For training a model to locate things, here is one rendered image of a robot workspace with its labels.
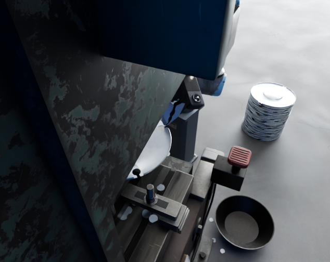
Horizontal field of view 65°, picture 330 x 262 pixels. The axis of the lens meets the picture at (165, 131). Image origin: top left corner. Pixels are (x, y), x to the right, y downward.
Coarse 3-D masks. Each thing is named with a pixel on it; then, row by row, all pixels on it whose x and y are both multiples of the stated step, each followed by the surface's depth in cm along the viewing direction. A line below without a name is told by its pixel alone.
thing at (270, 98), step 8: (256, 88) 179; (264, 88) 179; (272, 88) 179; (280, 88) 179; (288, 88) 178; (256, 96) 172; (264, 96) 172; (272, 96) 171; (280, 96) 171; (288, 96) 172; (264, 104) 166; (272, 104) 166; (280, 104) 166; (288, 104) 166
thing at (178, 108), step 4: (176, 104) 74; (180, 104) 75; (184, 104) 75; (176, 108) 75; (180, 108) 76; (172, 112) 77; (176, 112) 76; (180, 112) 77; (172, 116) 76; (176, 116) 77; (168, 120) 78; (172, 120) 77; (168, 124) 79
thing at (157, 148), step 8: (160, 120) 81; (168, 128) 78; (152, 136) 76; (160, 136) 76; (168, 136) 76; (152, 144) 74; (160, 144) 74; (168, 144) 74; (144, 152) 71; (152, 152) 71; (160, 152) 72; (168, 152) 71; (144, 160) 69; (152, 160) 69; (160, 160) 70; (136, 168) 67; (144, 168) 67; (152, 168) 67; (128, 176) 65; (136, 176) 65
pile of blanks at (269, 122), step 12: (252, 108) 175; (264, 108) 167; (276, 108) 164; (288, 108) 166; (252, 120) 179; (264, 120) 173; (276, 120) 171; (252, 132) 184; (264, 132) 179; (276, 132) 179
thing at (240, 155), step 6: (234, 150) 75; (240, 150) 75; (246, 150) 75; (228, 156) 73; (234, 156) 73; (240, 156) 73; (246, 156) 73; (228, 162) 73; (234, 162) 72; (240, 162) 71; (246, 162) 72
